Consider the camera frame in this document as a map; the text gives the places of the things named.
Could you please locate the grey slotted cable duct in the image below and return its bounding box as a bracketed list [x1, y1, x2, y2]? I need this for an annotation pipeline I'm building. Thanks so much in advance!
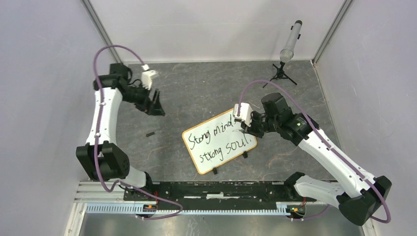
[86, 203, 290, 216]

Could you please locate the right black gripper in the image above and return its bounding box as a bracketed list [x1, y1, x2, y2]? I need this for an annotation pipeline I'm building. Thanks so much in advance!
[241, 110, 280, 138]

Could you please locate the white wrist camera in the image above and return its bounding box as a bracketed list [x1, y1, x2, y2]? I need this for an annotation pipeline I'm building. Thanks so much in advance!
[233, 103, 253, 122]
[141, 64, 159, 90]

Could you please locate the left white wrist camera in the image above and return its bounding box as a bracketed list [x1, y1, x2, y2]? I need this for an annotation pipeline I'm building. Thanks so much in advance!
[141, 64, 159, 90]

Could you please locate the silver microphone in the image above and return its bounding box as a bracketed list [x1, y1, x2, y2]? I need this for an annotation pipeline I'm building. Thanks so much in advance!
[280, 20, 302, 63]

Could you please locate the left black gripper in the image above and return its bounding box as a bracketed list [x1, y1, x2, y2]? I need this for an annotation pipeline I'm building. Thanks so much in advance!
[121, 82, 165, 117]

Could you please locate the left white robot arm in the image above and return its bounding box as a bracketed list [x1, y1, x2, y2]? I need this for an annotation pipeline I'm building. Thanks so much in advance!
[76, 63, 165, 201]

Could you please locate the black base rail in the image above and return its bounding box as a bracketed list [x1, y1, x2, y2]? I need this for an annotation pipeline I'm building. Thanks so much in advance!
[149, 181, 315, 211]

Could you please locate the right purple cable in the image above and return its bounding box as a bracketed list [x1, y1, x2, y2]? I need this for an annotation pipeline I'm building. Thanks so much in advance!
[237, 79, 391, 224]

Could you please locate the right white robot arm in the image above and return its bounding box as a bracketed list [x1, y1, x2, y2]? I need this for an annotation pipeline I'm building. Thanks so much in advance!
[233, 92, 392, 226]

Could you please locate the black microphone tripod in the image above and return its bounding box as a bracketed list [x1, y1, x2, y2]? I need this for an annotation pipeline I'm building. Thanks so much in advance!
[269, 62, 297, 85]

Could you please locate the yellow framed whiteboard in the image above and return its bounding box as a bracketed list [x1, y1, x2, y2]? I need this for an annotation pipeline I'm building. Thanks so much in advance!
[182, 109, 258, 175]

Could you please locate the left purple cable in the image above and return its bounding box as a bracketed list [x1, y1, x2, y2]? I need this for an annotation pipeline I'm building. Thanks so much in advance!
[93, 45, 184, 221]

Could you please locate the purple cable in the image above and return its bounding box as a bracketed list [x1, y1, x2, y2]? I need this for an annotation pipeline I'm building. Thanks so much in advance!
[93, 45, 184, 221]
[237, 79, 391, 224]

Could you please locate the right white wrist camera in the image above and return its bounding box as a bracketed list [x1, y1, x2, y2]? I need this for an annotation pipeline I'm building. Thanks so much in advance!
[233, 103, 253, 122]

